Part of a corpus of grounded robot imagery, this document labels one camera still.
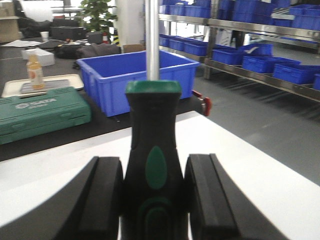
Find red white traffic cone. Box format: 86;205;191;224
102;32;109;44

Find green SATA tool case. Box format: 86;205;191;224
0;86;92;145

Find steel roller shelf rack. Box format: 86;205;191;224
157;0;320;103

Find large cardboard box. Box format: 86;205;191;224
0;2;21;44

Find green potted plant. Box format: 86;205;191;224
79;0;118;43

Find beige plastic tray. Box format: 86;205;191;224
1;73;85;99

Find white rectangular box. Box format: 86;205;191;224
21;48;55;67

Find brown cardboard box floor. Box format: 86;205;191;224
122;44;145;53

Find white paper cup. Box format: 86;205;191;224
40;31;49;42

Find large blue plastic bin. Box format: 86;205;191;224
76;50;200;117

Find orange juice bottle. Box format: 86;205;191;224
26;53;45;90

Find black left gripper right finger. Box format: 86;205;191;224
185;154;287;240

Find green black screwdriver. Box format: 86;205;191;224
120;0;188;240

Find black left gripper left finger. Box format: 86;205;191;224
0;156;123;240

